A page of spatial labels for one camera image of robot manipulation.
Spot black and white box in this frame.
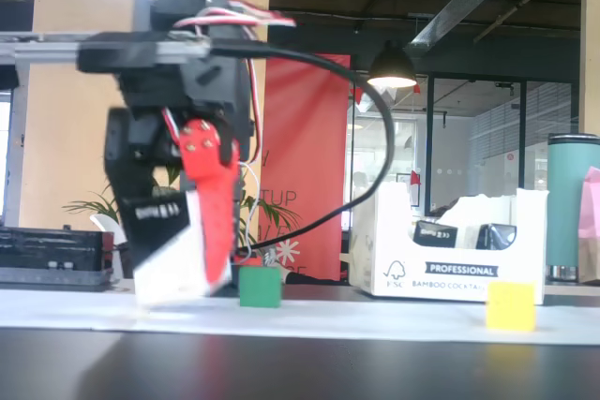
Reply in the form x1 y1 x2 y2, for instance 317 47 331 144
116 186 233 310

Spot red white servo wires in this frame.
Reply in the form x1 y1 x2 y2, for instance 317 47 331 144
161 6 297 171

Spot green potted plant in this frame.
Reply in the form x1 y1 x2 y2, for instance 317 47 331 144
63 163 301 251

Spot teal tumbler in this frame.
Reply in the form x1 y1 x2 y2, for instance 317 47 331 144
546 133 600 285

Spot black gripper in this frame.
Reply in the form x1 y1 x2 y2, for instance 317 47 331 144
103 56 258 285

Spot red banner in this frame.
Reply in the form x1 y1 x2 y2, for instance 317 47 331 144
260 52 352 282

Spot black laptop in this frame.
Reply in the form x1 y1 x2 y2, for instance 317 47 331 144
0 226 115 289

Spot black pendant lamp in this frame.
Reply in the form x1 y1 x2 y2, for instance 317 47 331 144
367 41 418 89

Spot brown paper bag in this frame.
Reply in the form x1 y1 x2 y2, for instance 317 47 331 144
577 235 600 287

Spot thick black camera cable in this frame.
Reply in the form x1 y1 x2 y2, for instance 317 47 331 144
210 38 396 256

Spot white cardboard napkin box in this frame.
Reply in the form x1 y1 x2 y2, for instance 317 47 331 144
349 183 549 306

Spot pink paper bag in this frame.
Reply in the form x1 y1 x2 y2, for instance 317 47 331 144
577 166 600 240

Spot silver wrist camera bar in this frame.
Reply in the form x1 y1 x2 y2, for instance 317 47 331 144
0 30 212 74

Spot white paper sheet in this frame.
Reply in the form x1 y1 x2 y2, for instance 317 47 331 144
0 288 600 348

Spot green cube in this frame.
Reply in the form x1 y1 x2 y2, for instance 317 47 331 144
239 265 283 309

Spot yellow cube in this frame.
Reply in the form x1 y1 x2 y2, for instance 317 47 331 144
486 280 537 332

